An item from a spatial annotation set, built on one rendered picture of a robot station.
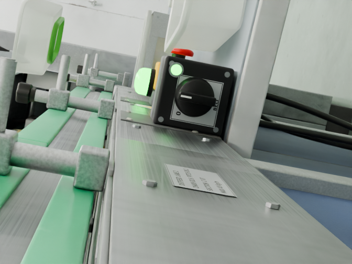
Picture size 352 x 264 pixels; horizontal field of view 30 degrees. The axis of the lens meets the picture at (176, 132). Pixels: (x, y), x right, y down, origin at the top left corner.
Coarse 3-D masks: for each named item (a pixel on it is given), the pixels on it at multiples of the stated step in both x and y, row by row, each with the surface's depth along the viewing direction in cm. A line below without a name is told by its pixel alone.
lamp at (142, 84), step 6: (138, 72) 104; (144, 72) 104; (150, 72) 104; (138, 78) 104; (144, 78) 103; (150, 78) 103; (138, 84) 104; (144, 84) 103; (150, 84) 103; (138, 90) 104; (144, 90) 104; (150, 90) 104
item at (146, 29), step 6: (150, 12) 151; (150, 18) 150; (144, 24) 166; (150, 24) 151; (144, 30) 150; (144, 36) 150; (144, 42) 150; (144, 48) 150; (138, 54) 166; (144, 54) 151; (138, 60) 151; (144, 60) 152; (138, 66) 151; (132, 84) 167
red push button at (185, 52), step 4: (176, 48) 104; (172, 52) 104; (176, 52) 104; (180, 52) 103; (184, 52) 104; (188, 52) 104; (192, 52) 105; (176, 56) 105; (180, 56) 105; (184, 56) 105; (188, 56) 105; (192, 56) 105
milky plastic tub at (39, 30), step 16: (32, 0) 157; (32, 16) 147; (48, 16) 148; (16, 32) 147; (32, 32) 148; (48, 32) 148; (16, 48) 148; (32, 48) 149; (48, 48) 151; (32, 64) 150; (48, 64) 159
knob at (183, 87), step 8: (184, 80) 73; (192, 80) 72; (200, 80) 72; (184, 88) 72; (192, 88) 72; (200, 88) 72; (208, 88) 72; (176, 96) 73; (184, 96) 71; (192, 96) 71; (200, 96) 71; (208, 96) 71; (176, 104) 74; (184, 104) 72; (192, 104) 72; (200, 104) 72; (208, 104) 71; (184, 112) 72; (192, 112) 72; (200, 112) 72
